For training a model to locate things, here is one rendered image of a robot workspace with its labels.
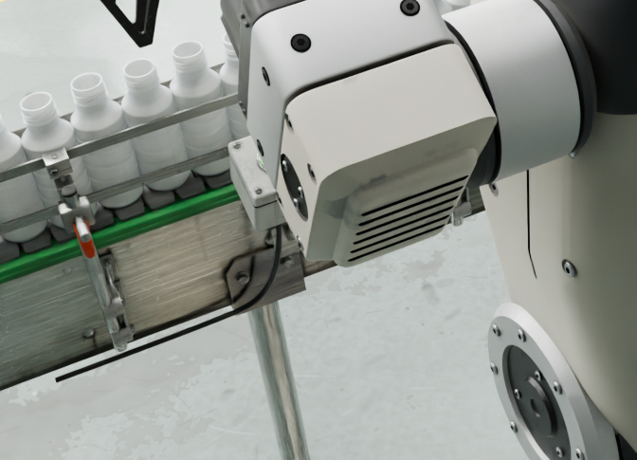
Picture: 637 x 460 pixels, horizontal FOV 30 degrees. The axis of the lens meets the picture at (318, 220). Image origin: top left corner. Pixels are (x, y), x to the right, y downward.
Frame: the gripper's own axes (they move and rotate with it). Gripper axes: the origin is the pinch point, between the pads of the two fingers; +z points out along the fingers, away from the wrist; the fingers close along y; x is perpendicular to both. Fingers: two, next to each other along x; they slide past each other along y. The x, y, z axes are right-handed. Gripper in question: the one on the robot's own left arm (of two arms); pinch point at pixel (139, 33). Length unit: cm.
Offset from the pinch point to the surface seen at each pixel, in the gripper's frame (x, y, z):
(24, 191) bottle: -16.0, -12.6, 17.9
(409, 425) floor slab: 38, -63, 118
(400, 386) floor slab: 41, -73, 116
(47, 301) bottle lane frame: -18.0, -12.0, 32.0
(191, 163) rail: 3.0, -11.6, 21.2
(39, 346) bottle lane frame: -20.9, -13.2, 38.3
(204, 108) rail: 6.0, -10.3, 14.6
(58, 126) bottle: -10.0, -12.1, 11.6
